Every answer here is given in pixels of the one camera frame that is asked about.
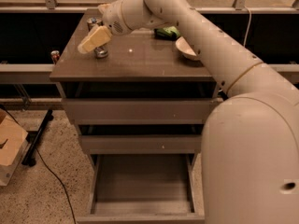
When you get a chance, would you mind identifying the silver redbull can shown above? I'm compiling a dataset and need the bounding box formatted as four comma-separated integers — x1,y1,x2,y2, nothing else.
87,17,108,59

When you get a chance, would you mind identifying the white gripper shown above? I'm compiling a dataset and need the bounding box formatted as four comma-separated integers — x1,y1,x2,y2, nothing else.
78,0,131,54

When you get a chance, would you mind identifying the cardboard box left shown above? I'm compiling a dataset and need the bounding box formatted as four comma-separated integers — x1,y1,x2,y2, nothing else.
0,110,28,186

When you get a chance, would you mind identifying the black floor cable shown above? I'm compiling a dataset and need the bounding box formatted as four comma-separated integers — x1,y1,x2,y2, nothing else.
0,104,78,224

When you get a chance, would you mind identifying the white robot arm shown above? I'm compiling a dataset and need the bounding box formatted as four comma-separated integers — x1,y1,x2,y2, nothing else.
78,0,299,224

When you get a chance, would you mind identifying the grey middle drawer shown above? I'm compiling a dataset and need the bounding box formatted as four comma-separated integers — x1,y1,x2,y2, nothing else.
79,135,201,154

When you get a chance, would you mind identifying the white bowl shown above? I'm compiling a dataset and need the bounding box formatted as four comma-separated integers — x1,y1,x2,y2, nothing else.
176,37,199,61

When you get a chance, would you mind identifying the black stand leg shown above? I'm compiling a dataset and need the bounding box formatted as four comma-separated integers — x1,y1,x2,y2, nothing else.
21,109,53,167

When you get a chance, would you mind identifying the grey bottom drawer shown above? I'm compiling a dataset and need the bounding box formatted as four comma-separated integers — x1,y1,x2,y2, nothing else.
77,154,205,224

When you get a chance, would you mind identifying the red can behind cabinet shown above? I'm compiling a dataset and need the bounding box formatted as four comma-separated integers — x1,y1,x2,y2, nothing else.
50,50,60,64

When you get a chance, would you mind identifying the grey drawer cabinet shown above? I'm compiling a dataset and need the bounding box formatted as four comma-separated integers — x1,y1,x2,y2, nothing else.
50,10,218,215

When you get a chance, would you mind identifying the green chip bag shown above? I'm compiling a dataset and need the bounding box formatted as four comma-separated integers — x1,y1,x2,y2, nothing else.
154,26,180,41

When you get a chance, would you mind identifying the white cable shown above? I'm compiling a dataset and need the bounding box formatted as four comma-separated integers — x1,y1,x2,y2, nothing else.
242,7,252,48

